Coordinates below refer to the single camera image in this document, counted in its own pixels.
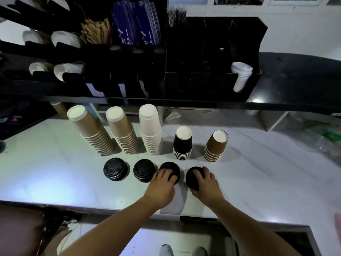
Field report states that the bundle of blue packets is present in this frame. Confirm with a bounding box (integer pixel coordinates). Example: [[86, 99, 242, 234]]
[[111, 0, 162, 47]]

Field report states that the bundle of brown stir sticks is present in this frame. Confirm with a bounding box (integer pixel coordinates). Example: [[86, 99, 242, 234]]
[[79, 18, 111, 46]]

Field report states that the stack of white paper cups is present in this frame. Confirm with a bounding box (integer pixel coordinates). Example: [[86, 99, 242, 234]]
[[139, 104, 164, 156]]

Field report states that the black cup and lid organizer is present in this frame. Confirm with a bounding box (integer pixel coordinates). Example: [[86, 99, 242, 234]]
[[0, 0, 167, 99]]

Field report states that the person's left hand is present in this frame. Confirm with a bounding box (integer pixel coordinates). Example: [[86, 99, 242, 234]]
[[143, 169, 179, 210]]

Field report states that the person's left forearm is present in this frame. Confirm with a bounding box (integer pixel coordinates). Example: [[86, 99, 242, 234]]
[[60, 196, 163, 256]]

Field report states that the person's right forearm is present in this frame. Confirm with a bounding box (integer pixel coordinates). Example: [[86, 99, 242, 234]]
[[199, 196, 303, 256]]

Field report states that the black counter shelf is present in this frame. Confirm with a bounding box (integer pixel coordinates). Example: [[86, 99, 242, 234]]
[[0, 52, 341, 115]]

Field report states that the black compartment organizer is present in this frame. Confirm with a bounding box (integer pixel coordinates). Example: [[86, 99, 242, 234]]
[[165, 16, 268, 102]]

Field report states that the black plastic cup lid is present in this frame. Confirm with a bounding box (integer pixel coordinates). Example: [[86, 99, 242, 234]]
[[185, 166, 206, 192], [133, 159, 156, 183], [104, 158, 128, 182], [159, 162, 181, 182]]

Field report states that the bundle of wrapped black straws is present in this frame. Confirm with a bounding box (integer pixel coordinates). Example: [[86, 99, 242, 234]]
[[167, 5, 187, 27]]

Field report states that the clear plastic bag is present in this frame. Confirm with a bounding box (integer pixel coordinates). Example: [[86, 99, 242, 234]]
[[289, 112, 341, 159]]

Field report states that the stack of black paper cups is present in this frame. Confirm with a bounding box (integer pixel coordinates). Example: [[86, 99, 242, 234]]
[[173, 126, 192, 160]]

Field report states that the short stack of brown cups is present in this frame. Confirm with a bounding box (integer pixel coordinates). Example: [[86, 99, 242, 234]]
[[204, 130, 229, 163]]

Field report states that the stack of white plastic cups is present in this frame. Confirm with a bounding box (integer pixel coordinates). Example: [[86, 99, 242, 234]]
[[230, 62, 253, 93]]

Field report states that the person's right hand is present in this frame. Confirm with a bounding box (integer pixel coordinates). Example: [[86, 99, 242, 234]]
[[191, 166, 226, 208]]

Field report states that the stack of white lids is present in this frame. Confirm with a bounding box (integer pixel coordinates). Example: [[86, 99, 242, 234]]
[[51, 30, 81, 49], [28, 61, 54, 76], [22, 29, 44, 46], [53, 62, 85, 82], [47, 0, 70, 12]]

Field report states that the person's left shoe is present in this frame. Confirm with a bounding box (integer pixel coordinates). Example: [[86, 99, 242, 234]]
[[159, 244, 174, 256]]

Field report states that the tall stack of tan cups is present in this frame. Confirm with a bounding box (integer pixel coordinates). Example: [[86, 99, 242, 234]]
[[105, 106, 140, 155], [67, 105, 115, 156]]

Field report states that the single brown paper cup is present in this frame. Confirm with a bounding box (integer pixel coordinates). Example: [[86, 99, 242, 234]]
[[50, 102, 69, 119]]

